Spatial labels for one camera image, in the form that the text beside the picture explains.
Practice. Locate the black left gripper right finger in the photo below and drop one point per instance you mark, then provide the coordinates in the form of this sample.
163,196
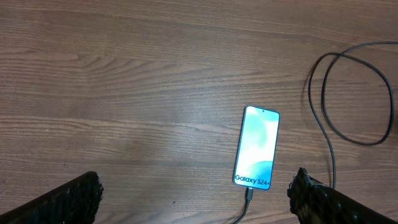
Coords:
316,203

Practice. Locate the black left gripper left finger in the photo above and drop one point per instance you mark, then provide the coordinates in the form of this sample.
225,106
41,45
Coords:
76,201

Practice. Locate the Galaxy smartphone blue screen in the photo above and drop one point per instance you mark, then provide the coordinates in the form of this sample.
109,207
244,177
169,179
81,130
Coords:
257,146

